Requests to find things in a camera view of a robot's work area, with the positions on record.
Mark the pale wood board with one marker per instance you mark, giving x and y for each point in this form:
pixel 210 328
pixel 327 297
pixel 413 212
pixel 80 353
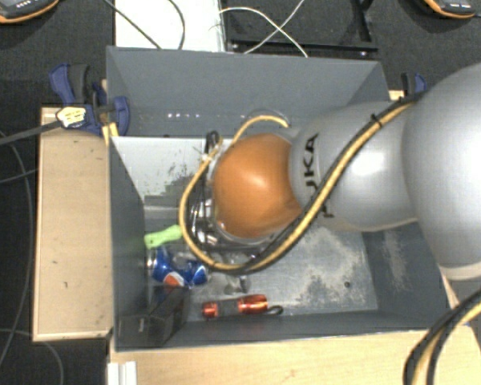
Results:
pixel 74 231

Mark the grey metal bin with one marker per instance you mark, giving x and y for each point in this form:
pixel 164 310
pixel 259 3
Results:
pixel 240 82

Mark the black cylinder on white bracket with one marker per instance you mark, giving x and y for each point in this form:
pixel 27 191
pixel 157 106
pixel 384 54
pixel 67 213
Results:
pixel 213 143

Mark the black box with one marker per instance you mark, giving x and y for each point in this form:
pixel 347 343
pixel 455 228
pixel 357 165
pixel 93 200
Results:
pixel 156 319

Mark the crushed blue drink can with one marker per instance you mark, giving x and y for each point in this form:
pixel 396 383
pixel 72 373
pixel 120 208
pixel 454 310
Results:
pixel 176 273

